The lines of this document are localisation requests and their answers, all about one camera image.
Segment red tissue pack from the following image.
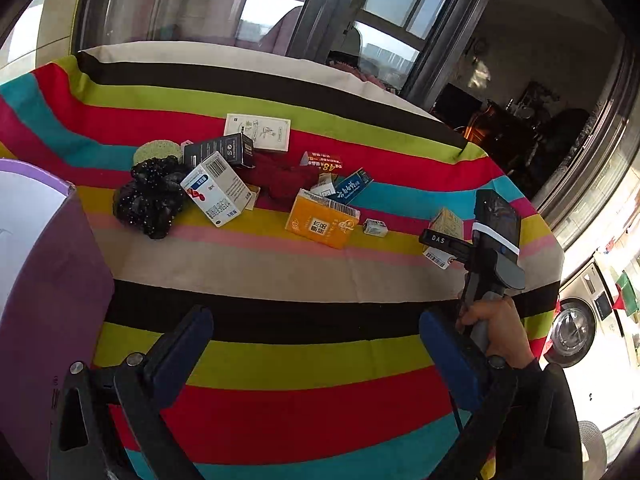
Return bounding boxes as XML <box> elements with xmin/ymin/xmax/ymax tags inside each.
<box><xmin>299</xmin><ymin>152</ymin><xmax>343</xmax><ymax>172</ymax></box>

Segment white dental box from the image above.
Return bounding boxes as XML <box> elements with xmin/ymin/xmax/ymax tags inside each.
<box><xmin>423</xmin><ymin>207</ymin><xmax>463</xmax><ymax>270</ymax></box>

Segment striped colourful tablecloth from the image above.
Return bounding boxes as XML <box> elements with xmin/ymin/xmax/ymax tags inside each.
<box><xmin>1</xmin><ymin>42</ymin><xmax>564</xmax><ymax>479</ymax></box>

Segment small white packet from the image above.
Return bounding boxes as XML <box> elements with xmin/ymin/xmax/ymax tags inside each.
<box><xmin>362</xmin><ymin>218</ymin><xmax>388</xmax><ymax>237</ymax></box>

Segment orange box with QR code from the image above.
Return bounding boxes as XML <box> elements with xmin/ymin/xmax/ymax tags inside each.
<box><xmin>285</xmin><ymin>188</ymin><xmax>360</xmax><ymax>249</ymax></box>

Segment beige herbal cream box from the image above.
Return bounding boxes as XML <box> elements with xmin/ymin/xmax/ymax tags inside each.
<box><xmin>224</xmin><ymin>114</ymin><xmax>291</xmax><ymax>153</ymax></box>

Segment washing machine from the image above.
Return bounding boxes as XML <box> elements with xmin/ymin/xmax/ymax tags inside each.
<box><xmin>541</xmin><ymin>257</ymin><xmax>639</xmax><ymax>430</ymax></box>

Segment green round sponge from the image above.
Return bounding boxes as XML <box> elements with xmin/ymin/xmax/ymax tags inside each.
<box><xmin>132</xmin><ymin>140</ymin><xmax>182</xmax><ymax>166</ymax></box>

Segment person's right forearm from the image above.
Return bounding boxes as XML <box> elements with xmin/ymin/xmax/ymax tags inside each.
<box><xmin>495</xmin><ymin>361</ymin><xmax>582</xmax><ymax>479</ymax></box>

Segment person's right hand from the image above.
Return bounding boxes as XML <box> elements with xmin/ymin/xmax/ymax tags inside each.
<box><xmin>457</xmin><ymin>296</ymin><xmax>535</xmax><ymax>370</ymax></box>

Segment red fluffy cloth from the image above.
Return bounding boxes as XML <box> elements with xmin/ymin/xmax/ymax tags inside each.
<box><xmin>242</xmin><ymin>154</ymin><xmax>320</xmax><ymax>208</ymax></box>

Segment purple storage box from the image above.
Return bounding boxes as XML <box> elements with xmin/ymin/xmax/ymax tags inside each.
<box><xmin>1</xmin><ymin>159</ymin><xmax>114</xmax><ymax>479</ymax></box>

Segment blue card packet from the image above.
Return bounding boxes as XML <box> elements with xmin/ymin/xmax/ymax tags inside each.
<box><xmin>329</xmin><ymin>168</ymin><xmax>373</xmax><ymax>204</ymax></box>

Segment white blue medicine box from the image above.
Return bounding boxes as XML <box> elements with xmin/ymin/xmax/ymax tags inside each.
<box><xmin>181</xmin><ymin>152</ymin><xmax>252</xmax><ymax>228</ymax></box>

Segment black small box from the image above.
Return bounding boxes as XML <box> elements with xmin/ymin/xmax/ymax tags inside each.
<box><xmin>183</xmin><ymin>133</ymin><xmax>255</xmax><ymax>169</ymax></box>

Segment black polka dot scrunchie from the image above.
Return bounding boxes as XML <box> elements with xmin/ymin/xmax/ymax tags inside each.
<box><xmin>113</xmin><ymin>155</ymin><xmax>189</xmax><ymax>240</ymax></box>

